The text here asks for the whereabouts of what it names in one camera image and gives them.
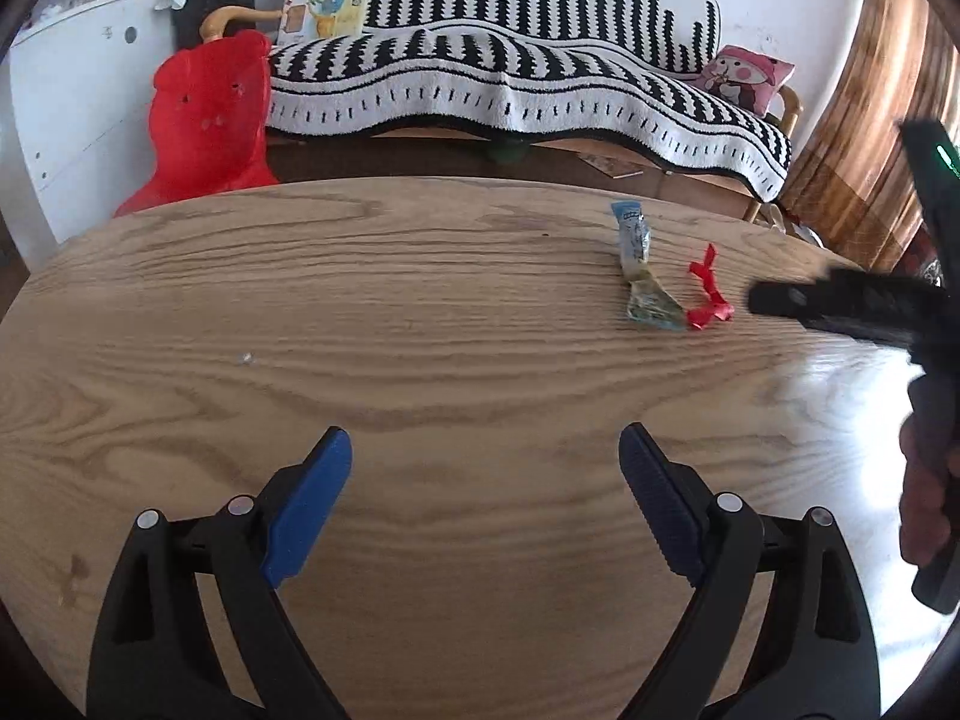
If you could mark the red plastic child chair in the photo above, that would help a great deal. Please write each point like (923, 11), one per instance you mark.
(202, 127)

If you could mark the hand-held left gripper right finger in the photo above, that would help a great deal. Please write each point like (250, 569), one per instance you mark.
(660, 499)

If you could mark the wooden sofa frame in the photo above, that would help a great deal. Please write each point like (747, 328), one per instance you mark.
(225, 19)

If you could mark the twisted blue yellow wrapper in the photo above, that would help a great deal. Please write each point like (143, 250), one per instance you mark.
(637, 240)

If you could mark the colourful picture book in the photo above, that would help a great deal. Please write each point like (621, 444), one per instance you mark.
(322, 15)

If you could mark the brown wood-grain door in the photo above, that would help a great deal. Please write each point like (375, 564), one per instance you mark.
(862, 127)

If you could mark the person's right hand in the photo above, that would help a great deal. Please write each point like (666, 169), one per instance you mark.
(921, 495)

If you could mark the pink printed cushion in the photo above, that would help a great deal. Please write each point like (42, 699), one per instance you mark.
(742, 82)

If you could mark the red wrapper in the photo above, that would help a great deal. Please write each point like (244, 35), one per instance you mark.
(705, 313)

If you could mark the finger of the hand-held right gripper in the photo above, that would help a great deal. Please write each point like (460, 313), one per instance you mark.
(825, 301)

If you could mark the black white patterned blanket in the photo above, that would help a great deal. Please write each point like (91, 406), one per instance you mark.
(525, 82)

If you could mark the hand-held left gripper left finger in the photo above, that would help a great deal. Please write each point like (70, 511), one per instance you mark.
(315, 499)

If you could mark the white cabinet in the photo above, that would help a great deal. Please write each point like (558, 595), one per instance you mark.
(75, 105)

